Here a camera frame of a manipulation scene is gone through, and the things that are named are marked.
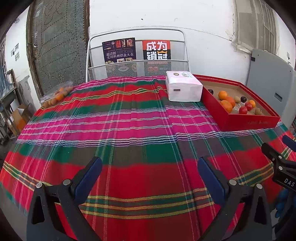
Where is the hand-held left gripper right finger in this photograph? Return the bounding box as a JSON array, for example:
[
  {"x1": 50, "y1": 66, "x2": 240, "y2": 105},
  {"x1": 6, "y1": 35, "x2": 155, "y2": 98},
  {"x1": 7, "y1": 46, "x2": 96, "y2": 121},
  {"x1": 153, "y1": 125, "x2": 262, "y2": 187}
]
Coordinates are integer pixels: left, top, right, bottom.
[{"x1": 198, "y1": 157, "x2": 273, "y2": 241}]

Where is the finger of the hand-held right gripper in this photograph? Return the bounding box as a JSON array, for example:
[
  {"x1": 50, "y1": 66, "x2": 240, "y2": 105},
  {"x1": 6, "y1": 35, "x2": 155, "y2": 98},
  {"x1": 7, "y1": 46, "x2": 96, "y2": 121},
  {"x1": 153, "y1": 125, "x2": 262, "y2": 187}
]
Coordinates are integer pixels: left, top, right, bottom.
[
  {"x1": 282, "y1": 135, "x2": 296, "y2": 151},
  {"x1": 261, "y1": 142, "x2": 296, "y2": 168}
]

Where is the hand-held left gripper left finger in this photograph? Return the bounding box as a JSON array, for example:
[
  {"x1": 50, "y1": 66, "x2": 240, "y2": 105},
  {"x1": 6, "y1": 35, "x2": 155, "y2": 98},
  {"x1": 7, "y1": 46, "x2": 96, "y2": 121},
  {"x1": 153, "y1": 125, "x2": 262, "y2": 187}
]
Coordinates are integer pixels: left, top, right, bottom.
[{"x1": 26, "y1": 157, "x2": 103, "y2": 241}]

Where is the red cardboard box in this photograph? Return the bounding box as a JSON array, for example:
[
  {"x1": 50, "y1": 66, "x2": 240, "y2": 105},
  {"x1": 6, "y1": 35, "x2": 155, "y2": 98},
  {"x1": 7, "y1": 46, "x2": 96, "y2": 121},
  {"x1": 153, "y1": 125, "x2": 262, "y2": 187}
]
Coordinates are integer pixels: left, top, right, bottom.
[{"x1": 193, "y1": 74, "x2": 281, "y2": 132}]

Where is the large orange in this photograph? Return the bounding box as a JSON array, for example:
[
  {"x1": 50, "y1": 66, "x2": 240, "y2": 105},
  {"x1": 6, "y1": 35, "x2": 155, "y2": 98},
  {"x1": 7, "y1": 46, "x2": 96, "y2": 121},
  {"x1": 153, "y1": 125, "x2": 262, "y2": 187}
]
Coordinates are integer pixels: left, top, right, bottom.
[{"x1": 220, "y1": 100, "x2": 233, "y2": 114}]

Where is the person's right hand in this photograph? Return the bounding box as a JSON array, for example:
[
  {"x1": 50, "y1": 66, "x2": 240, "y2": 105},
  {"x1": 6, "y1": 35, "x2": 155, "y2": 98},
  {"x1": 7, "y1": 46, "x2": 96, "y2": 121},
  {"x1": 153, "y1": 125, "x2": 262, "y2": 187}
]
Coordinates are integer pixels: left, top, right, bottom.
[{"x1": 275, "y1": 189, "x2": 290, "y2": 218}]

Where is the plaid tablecloth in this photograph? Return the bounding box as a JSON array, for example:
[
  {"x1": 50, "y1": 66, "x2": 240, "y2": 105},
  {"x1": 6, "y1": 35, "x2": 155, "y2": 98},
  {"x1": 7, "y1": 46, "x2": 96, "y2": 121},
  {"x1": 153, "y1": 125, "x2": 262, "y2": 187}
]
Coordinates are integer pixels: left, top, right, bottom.
[{"x1": 0, "y1": 76, "x2": 296, "y2": 241}]

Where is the grey metal cabinet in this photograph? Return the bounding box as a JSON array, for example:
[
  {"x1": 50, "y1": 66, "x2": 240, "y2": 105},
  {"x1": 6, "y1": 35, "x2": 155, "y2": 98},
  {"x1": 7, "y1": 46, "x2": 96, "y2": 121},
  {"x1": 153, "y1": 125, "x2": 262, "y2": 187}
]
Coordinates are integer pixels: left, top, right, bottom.
[{"x1": 246, "y1": 49, "x2": 296, "y2": 126}]

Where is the pile of kiwis and oranges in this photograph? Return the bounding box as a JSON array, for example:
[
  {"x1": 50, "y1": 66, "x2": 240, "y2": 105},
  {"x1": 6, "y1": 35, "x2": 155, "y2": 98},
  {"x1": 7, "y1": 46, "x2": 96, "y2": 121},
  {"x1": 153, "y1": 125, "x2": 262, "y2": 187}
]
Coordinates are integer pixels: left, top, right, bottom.
[{"x1": 42, "y1": 87, "x2": 73, "y2": 107}]

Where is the white tissue pack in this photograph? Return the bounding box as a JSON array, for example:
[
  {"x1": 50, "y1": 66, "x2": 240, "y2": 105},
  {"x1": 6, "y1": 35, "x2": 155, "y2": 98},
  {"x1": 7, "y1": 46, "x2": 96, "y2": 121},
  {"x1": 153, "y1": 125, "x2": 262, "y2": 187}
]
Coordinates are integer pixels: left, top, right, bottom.
[{"x1": 165, "y1": 71, "x2": 203, "y2": 102}]

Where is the open cardboard carton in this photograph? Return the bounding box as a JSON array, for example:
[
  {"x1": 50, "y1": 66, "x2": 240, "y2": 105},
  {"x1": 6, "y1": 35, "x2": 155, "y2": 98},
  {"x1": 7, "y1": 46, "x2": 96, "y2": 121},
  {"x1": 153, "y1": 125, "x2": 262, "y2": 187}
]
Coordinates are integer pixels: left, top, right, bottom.
[{"x1": 7, "y1": 104, "x2": 31, "y2": 136}]

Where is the clear plastic container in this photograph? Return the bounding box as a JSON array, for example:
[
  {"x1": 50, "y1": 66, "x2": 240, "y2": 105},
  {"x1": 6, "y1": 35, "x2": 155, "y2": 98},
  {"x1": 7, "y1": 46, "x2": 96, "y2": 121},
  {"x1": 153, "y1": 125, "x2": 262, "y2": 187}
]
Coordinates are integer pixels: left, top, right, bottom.
[{"x1": 40, "y1": 81, "x2": 73, "y2": 108}]

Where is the metal shelf rack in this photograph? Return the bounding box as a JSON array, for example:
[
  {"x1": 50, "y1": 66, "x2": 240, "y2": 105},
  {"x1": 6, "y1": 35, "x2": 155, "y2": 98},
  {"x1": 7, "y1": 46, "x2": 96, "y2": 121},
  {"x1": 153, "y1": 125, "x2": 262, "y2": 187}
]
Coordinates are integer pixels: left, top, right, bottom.
[{"x1": 0, "y1": 70, "x2": 19, "y2": 144}]

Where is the barred window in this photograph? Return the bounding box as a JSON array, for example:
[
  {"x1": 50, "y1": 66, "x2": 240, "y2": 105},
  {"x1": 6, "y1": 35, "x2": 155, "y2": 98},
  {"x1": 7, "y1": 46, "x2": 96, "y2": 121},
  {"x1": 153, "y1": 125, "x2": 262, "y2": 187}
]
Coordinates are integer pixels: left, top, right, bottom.
[{"x1": 233, "y1": 0, "x2": 278, "y2": 54}]

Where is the dark purple cookbook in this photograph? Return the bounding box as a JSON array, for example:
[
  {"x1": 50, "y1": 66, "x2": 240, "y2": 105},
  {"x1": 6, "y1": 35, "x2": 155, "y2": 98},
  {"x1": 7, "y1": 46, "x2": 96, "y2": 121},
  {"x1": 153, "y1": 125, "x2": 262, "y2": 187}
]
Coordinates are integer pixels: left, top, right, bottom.
[{"x1": 102, "y1": 38, "x2": 137, "y2": 77}]

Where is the studded grey metal door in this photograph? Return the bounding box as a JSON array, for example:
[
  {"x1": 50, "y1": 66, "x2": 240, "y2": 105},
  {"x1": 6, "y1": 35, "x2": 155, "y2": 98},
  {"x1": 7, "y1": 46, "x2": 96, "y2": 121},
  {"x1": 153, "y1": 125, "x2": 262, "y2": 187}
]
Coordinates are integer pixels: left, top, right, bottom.
[{"x1": 26, "y1": 0, "x2": 90, "y2": 93}]

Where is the red and black book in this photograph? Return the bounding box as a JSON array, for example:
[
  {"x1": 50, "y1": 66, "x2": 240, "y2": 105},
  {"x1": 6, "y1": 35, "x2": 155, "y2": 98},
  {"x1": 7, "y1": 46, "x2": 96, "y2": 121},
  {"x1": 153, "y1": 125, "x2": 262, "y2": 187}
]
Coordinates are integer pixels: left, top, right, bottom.
[{"x1": 142, "y1": 40, "x2": 171, "y2": 76}]

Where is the metal wire rack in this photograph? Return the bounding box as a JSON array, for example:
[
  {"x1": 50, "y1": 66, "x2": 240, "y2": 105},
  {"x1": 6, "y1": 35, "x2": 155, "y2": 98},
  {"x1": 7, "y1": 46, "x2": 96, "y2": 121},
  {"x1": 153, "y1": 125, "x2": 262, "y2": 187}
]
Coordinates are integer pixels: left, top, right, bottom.
[{"x1": 85, "y1": 29, "x2": 190, "y2": 81}]

